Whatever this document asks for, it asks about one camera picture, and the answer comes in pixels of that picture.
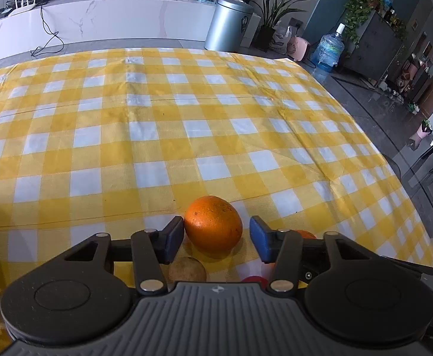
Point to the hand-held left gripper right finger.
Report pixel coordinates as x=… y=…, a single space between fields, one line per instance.
x=261 y=241

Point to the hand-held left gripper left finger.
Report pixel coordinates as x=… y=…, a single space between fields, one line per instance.
x=172 y=239

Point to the red tomato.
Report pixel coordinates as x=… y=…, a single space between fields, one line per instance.
x=254 y=281

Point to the large orange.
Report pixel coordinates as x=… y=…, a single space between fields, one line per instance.
x=212 y=226

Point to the brown kiwi fruit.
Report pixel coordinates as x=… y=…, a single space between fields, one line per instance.
x=186 y=271

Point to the small orange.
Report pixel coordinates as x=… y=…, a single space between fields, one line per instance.
x=306 y=234

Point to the yellow checked tablecloth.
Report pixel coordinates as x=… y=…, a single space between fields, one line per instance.
x=164 y=118

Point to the small plant in pink pot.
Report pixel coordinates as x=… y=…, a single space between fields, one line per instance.
x=423 y=129

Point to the pink heater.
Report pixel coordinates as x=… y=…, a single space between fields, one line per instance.
x=299 y=49

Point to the blue water bottle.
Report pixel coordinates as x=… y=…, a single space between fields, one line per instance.
x=327 y=53

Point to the white plastic bag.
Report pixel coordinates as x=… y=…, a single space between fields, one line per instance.
x=280 y=40

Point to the silver trash can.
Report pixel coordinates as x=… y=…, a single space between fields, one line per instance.
x=227 y=26

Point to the dark grey cabinet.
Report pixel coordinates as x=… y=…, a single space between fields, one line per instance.
x=376 y=48

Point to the potted long-leaf plant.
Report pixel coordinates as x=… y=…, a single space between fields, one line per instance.
x=272 y=15

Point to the white marble counter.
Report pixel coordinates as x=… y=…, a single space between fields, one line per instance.
x=109 y=18

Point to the trailing green plant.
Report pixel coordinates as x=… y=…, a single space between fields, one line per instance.
x=361 y=5

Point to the white router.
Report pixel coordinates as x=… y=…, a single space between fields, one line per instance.
x=21 y=5

